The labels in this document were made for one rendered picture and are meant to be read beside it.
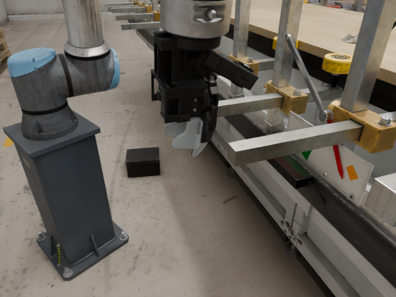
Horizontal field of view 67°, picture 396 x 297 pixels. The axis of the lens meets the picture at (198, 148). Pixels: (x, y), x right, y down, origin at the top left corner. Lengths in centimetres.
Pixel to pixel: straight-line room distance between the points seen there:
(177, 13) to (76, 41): 74
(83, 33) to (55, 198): 59
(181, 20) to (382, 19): 36
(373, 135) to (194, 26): 39
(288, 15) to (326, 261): 89
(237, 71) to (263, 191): 111
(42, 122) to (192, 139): 74
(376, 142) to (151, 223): 119
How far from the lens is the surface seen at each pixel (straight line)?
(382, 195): 30
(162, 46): 40
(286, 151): 54
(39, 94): 111
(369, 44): 62
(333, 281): 126
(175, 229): 154
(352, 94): 65
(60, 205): 126
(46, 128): 114
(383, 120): 63
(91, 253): 148
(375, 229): 66
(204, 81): 44
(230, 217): 160
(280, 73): 83
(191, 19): 38
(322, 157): 73
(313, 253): 131
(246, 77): 48
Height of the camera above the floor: 111
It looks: 31 degrees down
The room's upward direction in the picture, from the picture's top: straight up
